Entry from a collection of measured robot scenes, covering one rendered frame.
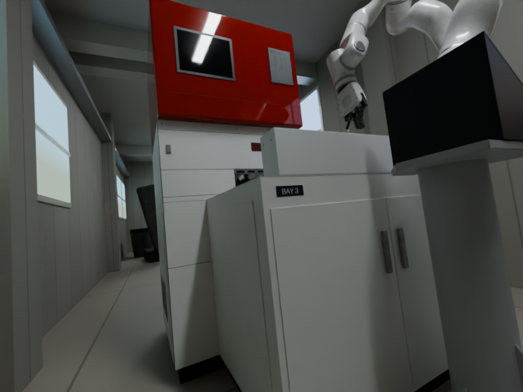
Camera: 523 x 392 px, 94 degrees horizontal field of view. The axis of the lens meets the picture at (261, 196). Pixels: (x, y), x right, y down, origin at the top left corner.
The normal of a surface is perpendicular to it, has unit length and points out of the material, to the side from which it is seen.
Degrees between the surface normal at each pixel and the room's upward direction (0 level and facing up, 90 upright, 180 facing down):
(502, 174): 90
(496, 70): 90
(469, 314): 90
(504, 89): 90
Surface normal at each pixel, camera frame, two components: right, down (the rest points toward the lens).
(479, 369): -0.73, 0.02
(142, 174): 0.40, -0.11
